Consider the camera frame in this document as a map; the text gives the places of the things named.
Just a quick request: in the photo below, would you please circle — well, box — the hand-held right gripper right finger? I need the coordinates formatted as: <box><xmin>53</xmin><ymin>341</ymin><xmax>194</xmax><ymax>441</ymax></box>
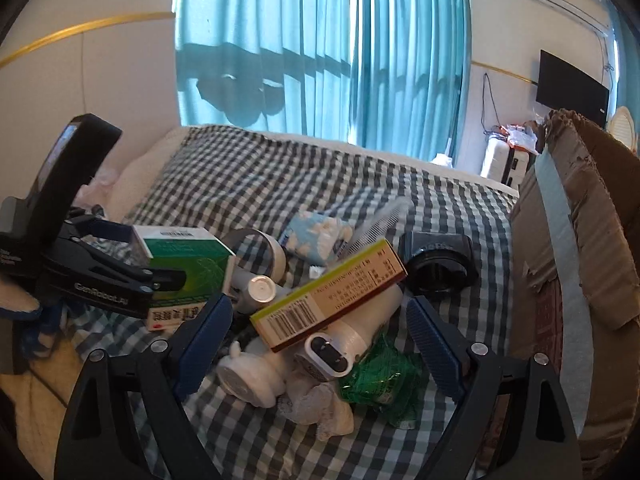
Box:
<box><xmin>405</xmin><ymin>295</ymin><xmax>586</xmax><ymax>480</ymax></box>

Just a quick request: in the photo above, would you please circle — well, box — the green snack packet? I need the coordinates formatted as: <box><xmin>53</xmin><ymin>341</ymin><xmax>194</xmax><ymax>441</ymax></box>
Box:
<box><xmin>337</xmin><ymin>332</ymin><xmax>426</xmax><ymax>428</ymax></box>

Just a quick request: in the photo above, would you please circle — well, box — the white suitcase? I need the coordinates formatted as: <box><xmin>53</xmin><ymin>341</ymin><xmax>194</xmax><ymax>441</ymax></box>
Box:
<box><xmin>480</xmin><ymin>137</ymin><xmax>531</xmax><ymax>186</ymax></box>

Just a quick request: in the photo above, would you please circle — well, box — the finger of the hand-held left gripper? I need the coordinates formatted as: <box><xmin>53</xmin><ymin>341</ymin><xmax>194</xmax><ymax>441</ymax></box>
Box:
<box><xmin>60</xmin><ymin>235</ymin><xmax>187</xmax><ymax>296</ymax></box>
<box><xmin>62</xmin><ymin>212</ymin><xmax>151</xmax><ymax>261</ymax></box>

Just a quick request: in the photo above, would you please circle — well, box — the checkered blanket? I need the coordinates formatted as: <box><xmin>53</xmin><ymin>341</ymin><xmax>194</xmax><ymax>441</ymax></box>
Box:
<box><xmin>70</xmin><ymin>125</ymin><xmax>518</xmax><ymax>480</ymax></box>

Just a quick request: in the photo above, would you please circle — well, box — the yellow red medicine box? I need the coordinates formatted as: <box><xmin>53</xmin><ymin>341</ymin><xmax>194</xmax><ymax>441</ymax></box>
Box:
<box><xmin>249</xmin><ymin>238</ymin><xmax>408</xmax><ymax>352</ymax></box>

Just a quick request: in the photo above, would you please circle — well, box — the clear plastic comb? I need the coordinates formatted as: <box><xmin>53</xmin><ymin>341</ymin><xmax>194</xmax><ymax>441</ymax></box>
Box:
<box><xmin>345</xmin><ymin>196</ymin><xmax>411</xmax><ymax>261</ymax></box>

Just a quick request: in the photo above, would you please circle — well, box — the white round toy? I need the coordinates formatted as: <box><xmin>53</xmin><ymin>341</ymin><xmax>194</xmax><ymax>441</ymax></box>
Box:
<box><xmin>215</xmin><ymin>340</ymin><xmax>288</xmax><ymax>407</ymax></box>

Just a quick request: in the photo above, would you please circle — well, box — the black wall cable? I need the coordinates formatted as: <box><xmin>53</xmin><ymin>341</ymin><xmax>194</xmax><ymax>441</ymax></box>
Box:
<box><xmin>481</xmin><ymin>72</ymin><xmax>501</xmax><ymax>133</ymax></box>

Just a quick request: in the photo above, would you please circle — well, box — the blue white tissue packet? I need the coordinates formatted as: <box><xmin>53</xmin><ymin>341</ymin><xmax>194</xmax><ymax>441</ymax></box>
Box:
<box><xmin>277</xmin><ymin>210</ymin><xmax>353</xmax><ymax>266</ymax></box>

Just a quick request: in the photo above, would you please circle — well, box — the cardboard box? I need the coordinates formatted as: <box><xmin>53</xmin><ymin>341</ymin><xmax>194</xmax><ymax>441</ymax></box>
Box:
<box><xmin>475</xmin><ymin>107</ymin><xmax>640</xmax><ymax>480</ymax></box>

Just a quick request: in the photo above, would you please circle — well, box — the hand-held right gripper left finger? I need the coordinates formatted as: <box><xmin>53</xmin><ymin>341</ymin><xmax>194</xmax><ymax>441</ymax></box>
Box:
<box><xmin>54</xmin><ymin>292</ymin><xmax>236</xmax><ymax>480</ymax></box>

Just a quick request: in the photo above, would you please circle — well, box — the pile of plastic packets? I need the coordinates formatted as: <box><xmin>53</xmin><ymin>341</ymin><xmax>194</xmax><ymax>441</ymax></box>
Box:
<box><xmin>487</xmin><ymin>122</ymin><xmax>543</xmax><ymax>156</ymax></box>

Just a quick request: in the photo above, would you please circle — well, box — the long white plastic bottle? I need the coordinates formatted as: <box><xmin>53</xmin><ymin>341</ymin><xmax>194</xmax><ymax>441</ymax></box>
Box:
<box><xmin>305</xmin><ymin>282</ymin><xmax>405</xmax><ymax>361</ymax></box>

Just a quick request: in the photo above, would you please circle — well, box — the black wall television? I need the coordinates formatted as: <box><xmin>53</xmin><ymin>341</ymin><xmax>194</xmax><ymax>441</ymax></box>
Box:
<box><xmin>536</xmin><ymin>50</ymin><xmax>610</xmax><ymax>120</ymax></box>

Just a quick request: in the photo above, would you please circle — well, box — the white tape roll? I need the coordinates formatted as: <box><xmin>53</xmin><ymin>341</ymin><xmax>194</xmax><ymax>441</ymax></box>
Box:
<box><xmin>220</xmin><ymin>228</ymin><xmax>287</xmax><ymax>281</ymax></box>

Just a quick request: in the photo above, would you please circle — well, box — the person's left hand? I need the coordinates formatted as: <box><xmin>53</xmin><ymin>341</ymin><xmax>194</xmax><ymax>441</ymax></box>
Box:
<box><xmin>0</xmin><ymin>275</ymin><xmax>51</xmax><ymax>361</ymax></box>

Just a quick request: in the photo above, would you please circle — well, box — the small white silver-capped bottle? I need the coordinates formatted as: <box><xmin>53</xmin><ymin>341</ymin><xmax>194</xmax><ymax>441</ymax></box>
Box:
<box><xmin>230</xmin><ymin>267</ymin><xmax>288</xmax><ymax>313</ymax></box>

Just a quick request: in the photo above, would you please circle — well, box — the narrow teal curtain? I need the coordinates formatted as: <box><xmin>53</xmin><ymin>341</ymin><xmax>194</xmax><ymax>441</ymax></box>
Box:
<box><xmin>607</xmin><ymin>5</ymin><xmax>640</xmax><ymax>126</ymax></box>

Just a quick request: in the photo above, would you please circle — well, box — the black plastic device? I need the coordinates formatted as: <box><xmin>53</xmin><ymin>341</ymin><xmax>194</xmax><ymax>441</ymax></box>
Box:
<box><xmin>398</xmin><ymin>231</ymin><xmax>480</xmax><ymax>297</ymax></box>

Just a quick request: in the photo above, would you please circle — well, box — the green white medicine box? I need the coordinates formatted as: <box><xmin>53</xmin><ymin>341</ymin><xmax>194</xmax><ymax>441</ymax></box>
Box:
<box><xmin>131</xmin><ymin>225</ymin><xmax>237</xmax><ymax>333</ymax></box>

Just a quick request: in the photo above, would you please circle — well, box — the wide teal curtain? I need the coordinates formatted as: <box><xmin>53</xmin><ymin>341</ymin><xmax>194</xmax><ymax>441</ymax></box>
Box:
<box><xmin>172</xmin><ymin>0</ymin><xmax>357</xmax><ymax>143</ymax></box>

